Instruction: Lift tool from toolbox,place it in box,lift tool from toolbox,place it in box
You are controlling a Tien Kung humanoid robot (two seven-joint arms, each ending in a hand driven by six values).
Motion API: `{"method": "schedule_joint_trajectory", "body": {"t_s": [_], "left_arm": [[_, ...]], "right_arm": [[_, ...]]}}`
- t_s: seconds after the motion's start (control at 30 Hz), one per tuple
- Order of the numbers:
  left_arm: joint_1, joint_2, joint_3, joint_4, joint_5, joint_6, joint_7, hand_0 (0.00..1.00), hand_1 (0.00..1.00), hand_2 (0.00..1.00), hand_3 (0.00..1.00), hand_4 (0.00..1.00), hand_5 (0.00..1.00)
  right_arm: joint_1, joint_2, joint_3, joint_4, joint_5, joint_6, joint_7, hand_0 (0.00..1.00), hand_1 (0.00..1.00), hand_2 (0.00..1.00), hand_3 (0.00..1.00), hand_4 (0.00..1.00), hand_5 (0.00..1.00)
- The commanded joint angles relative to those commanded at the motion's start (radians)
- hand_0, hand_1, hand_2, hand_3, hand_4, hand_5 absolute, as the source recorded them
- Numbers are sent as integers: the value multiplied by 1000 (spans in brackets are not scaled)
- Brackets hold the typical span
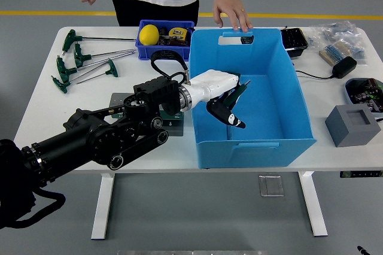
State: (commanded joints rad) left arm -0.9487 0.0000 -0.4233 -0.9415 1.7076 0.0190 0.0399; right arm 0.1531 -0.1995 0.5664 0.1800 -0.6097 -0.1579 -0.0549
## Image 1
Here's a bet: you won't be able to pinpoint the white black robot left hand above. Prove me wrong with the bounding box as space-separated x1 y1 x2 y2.
185 69 251 130

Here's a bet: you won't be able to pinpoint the person's left hand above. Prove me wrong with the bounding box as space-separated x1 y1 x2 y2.
212 0 254 33

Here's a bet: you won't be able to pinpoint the small green T-handle hex key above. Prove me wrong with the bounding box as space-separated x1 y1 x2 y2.
223 80 251 109

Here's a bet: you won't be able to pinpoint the light blue folding box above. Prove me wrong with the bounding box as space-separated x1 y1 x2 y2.
188 28 317 169

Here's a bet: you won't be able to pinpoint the green grey hex key holder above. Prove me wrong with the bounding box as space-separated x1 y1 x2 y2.
107 92 185 138

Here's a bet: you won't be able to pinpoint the dark metal tool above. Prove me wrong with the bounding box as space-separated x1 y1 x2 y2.
160 35 192 48

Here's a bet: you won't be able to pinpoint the yellow tape measure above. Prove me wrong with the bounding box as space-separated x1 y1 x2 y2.
168 26 192 42

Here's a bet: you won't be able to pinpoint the dark blue plastic bin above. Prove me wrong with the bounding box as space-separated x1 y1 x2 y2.
135 20 196 62

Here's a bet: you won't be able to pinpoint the white table leg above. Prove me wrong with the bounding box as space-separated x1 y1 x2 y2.
90 173 116 241
297 171 329 237

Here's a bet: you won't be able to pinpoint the black plastic tray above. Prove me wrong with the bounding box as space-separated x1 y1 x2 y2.
280 27 309 58

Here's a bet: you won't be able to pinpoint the yellow foam ball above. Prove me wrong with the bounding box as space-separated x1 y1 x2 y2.
139 24 160 46

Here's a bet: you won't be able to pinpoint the black table control panel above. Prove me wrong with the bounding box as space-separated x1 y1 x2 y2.
339 170 383 178

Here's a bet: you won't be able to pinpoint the clear plastic component bags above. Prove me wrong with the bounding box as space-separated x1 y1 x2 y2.
306 20 368 66

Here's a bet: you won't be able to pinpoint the taped resistor strip pack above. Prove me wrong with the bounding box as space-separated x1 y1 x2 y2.
318 41 353 66

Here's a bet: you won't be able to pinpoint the silver floor plate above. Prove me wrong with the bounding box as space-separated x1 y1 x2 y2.
257 174 285 198

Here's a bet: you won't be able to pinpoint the grey block with square recess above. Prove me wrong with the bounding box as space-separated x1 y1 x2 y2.
324 104 381 148

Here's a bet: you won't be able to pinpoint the black power adapter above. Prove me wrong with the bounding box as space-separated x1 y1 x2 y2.
332 56 358 80

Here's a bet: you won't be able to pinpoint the blue-grey tray with electronics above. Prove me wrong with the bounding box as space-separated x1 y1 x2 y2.
344 77 383 115

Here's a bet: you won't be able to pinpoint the black adapter cable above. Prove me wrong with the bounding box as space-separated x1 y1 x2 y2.
289 60 336 81

